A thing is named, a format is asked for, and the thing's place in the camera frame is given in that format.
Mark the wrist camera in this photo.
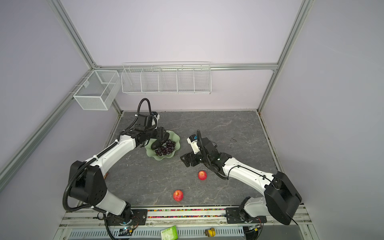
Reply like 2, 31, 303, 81
151, 112, 160, 125
187, 134, 200, 155

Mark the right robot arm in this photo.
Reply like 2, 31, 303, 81
181, 134, 302, 225

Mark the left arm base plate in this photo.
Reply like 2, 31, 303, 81
106, 209, 148, 226

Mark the yellow small toy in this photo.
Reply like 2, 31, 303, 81
205, 228, 216, 238

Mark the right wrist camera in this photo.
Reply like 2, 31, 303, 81
187, 134, 200, 155

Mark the small white mesh basket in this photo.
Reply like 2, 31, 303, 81
74, 70, 122, 111

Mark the light green wavy bowl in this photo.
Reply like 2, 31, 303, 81
145, 131, 181, 161

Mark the dark avocado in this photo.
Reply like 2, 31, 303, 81
151, 127, 170, 150

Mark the dark purple grape bunch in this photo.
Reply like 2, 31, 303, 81
155, 140, 176, 156

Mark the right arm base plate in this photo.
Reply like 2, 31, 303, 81
225, 208, 267, 224

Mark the green box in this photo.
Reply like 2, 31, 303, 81
161, 226, 179, 240

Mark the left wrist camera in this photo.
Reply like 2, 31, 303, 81
151, 112, 160, 125

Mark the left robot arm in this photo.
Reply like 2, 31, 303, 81
62, 98, 166, 225

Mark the long white wire rack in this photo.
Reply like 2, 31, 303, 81
121, 62, 212, 94

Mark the red apple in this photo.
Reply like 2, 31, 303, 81
198, 171, 208, 181
173, 190, 184, 202

